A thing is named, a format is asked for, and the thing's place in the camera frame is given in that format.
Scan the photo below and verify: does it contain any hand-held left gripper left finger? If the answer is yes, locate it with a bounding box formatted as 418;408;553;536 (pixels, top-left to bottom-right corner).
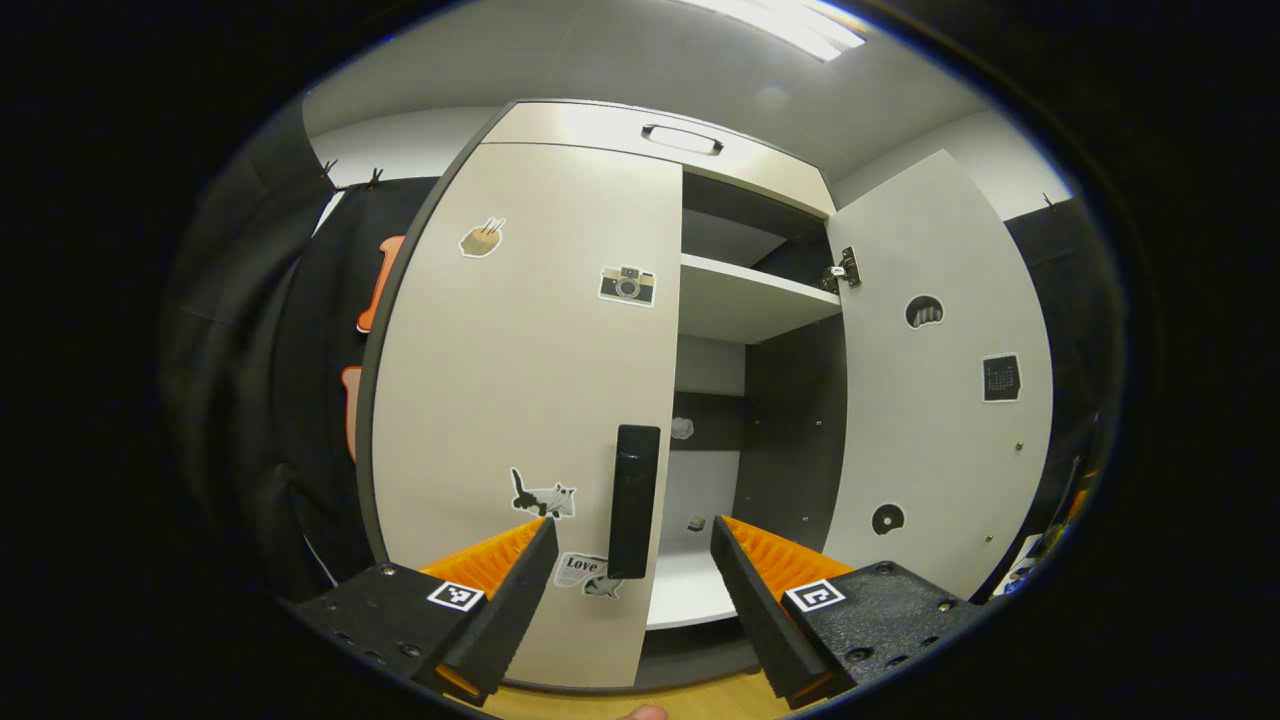
283;517;559;708

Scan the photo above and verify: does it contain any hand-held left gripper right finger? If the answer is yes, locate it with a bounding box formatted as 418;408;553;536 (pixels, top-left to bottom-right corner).
710;516;1006;711

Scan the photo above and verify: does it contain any beige cabinet door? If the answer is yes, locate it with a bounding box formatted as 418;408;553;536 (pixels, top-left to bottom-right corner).
822;150;1054;601
370;142;684;691

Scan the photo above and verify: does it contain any black door handle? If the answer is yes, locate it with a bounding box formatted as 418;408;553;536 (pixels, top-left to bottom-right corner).
607;424;662;581

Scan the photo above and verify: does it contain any beige double-door shoe cabinet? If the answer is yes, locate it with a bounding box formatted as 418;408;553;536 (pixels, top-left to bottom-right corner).
355;98;851;696

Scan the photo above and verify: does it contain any white cabinet bottom shelf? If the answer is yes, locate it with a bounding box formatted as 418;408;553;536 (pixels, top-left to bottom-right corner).
645;540;746;631

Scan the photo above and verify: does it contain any white cabinet shelf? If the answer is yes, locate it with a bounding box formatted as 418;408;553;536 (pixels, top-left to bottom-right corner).
645;540;746;631
680;252;843;346

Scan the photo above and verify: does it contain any metal door hinge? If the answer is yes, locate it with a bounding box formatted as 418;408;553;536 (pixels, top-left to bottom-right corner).
822;246;862;293

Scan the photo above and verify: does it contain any beige cabinet drawer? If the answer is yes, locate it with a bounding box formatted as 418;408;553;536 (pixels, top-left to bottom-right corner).
482;100;836;218

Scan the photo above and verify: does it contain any white blue object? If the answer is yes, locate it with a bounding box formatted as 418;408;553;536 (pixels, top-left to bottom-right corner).
995;535;1046;598

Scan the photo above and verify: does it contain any black backdrop cloth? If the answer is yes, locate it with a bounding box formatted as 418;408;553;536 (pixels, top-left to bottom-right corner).
165;100;1116;601

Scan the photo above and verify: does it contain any large ceiling light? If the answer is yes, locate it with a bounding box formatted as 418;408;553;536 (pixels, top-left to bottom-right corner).
690;0;866;63

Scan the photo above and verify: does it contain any black drawer handle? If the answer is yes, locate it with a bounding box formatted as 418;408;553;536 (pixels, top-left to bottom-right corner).
641;124;725;157

